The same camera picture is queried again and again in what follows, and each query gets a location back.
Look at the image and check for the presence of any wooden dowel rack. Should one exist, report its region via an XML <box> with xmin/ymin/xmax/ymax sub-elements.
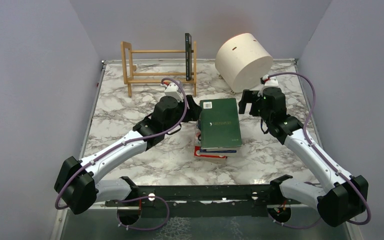
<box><xmin>120</xmin><ymin>40</ymin><xmax>198</xmax><ymax>98</ymax></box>

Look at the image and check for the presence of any dark green hardcover book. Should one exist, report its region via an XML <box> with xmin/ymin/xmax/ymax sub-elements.
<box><xmin>184</xmin><ymin>33</ymin><xmax>193</xmax><ymax>81</ymax></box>

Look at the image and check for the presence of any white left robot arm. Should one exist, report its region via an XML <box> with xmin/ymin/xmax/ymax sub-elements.
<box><xmin>54</xmin><ymin>95</ymin><xmax>203</xmax><ymax>215</ymax></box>

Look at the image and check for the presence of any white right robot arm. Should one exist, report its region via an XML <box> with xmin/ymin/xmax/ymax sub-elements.
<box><xmin>238</xmin><ymin>87</ymin><xmax>372</xmax><ymax>227</ymax></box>

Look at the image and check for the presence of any lime green paperback book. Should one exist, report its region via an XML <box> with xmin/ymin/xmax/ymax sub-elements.
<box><xmin>195</xmin><ymin>119</ymin><xmax>201</xmax><ymax>139</ymax></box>

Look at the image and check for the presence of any floral cover book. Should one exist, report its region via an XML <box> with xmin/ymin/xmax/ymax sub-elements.
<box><xmin>194</xmin><ymin>133</ymin><xmax>202</xmax><ymax>147</ymax></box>

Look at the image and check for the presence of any cream cylindrical lamp shade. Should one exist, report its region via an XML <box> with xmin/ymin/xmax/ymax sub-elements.
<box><xmin>215</xmin><ymin>33</ymin><xmax>274</xmax><ymax>93</ymax></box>

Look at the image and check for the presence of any blue cover paperback book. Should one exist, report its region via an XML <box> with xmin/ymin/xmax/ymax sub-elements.
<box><xmin>197</xmin><ymin>147</ymin><xmax>239</xmax><ymax>156</ymax></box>

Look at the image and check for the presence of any red spine paperback book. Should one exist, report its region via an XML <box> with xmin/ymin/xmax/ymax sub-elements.
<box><xmin>193</xmin><ymin>146</ymin><xmax>228</xmax><ymax>160</ymax></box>

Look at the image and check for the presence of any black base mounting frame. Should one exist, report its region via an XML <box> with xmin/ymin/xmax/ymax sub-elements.
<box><xmin>104</xmin><ymin>177</ymin><xmax>297</xmax><ymax>218</ymax></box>

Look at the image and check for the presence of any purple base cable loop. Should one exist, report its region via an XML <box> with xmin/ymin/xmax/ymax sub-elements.
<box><xmin>116</xmin><ymin>194</ymin><xmax>171</xmax><ymax>232</ymax></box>

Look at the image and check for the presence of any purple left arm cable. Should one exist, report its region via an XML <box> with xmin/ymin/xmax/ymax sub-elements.
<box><xmin>54</xmin><ymin>77</ymin><xmax>190</xmax><ymax>211</ymax></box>

